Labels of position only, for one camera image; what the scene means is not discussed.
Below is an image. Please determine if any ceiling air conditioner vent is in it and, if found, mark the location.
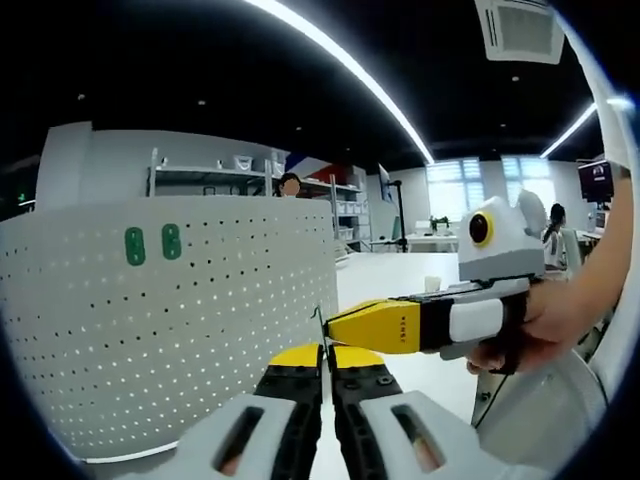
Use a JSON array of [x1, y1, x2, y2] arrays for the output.
[[473, 0, 566, 65]]

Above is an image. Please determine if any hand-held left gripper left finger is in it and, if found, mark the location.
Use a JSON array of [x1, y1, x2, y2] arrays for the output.
[[179, 342, 325, 480]]

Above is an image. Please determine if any short ceiling light strip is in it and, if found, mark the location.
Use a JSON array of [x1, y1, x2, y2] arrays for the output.
[[541, 102, 599, 159]]

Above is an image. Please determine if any long ceiling light strip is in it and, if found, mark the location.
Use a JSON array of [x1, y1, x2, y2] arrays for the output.
[[243, 0, 435, 162]]

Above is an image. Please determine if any window with blinds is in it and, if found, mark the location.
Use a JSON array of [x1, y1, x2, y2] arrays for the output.
[[426, 158, 482, 224], [501, 155, 554, 211]]

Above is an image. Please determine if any person's white sleeve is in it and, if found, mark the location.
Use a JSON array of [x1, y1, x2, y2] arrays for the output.
[[559, 0, 639, 174]]

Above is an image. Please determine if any dark computer monitor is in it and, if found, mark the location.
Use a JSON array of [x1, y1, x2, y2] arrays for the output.
[[577, 159, 614, 202]]

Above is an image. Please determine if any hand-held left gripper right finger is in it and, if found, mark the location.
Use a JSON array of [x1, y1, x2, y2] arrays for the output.
[[330, 344, 489, 480]]

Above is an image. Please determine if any white perforated mounting plate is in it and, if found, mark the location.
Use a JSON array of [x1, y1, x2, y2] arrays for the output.
[[0, 197, 341, 461]]

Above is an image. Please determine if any green hook assembly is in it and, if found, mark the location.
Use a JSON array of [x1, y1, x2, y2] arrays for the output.
[[123, 225, 147, 266], [309, 305, 335, 364], [159, 223, 182, 261]]

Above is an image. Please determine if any person's right hand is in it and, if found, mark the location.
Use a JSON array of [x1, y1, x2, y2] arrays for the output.
[[466, 277, 579, 376]]

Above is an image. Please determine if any monitor on black pole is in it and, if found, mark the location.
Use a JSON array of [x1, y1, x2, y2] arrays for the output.
[[377, 163, 410, 254]]

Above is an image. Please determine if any grey metal shelving rack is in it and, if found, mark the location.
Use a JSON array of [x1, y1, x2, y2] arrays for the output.
[[146, 146, 374, 249]]

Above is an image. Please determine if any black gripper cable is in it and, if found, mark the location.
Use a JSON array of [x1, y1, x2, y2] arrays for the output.
[[472, 372, 507, 429]]

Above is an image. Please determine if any white mesh office chair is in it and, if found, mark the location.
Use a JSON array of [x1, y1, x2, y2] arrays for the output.
[[472, 347, 610, 454]]

